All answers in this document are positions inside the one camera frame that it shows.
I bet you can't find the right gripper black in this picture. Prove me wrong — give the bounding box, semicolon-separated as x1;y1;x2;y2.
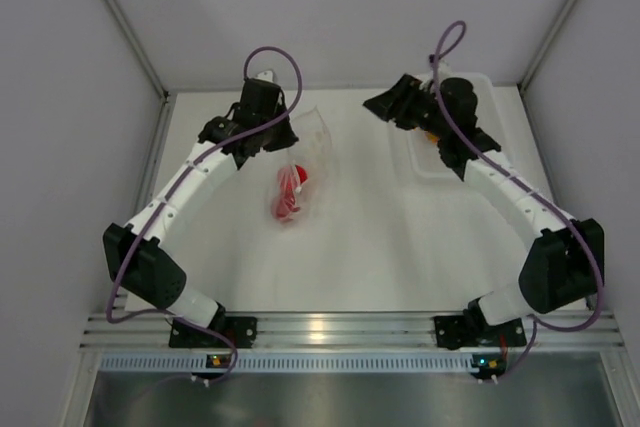
363;75;450;140

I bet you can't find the fake pineapple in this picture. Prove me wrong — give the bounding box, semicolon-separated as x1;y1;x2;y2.
424;132;439;145

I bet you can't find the clear zip top bag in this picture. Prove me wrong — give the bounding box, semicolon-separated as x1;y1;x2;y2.
266;107;336;228

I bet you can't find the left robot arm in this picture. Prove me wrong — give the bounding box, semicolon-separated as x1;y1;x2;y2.
103;78;298;347

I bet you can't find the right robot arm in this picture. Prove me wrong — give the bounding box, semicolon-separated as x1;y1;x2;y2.
363;74;604;344

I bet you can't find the white plastic basket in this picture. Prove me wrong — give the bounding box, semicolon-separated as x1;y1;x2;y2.
387;73;501;181

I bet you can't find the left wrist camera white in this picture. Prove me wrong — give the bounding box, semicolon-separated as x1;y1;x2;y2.
255;69;276;83

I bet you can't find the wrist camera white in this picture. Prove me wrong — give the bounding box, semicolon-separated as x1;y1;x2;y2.
429;60;454;83
255;69;276;83

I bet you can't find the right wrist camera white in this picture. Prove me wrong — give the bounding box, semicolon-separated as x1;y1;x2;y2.
429;60;454;83

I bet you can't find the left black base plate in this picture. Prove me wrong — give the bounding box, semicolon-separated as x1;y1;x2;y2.
168;315;258;349

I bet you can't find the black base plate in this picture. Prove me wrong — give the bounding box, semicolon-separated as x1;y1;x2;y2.
433;315;479;350
168;315;258;349

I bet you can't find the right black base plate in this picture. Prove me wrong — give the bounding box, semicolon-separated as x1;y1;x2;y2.
433;315;479;350

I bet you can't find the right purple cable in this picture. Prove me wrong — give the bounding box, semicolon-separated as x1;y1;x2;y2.
429;20;604;386

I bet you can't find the white slotted cable duct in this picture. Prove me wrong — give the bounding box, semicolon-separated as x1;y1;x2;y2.
100;353;487;374

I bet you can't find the aluminium mounting rail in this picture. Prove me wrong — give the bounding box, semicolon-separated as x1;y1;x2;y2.
80;312;625;351

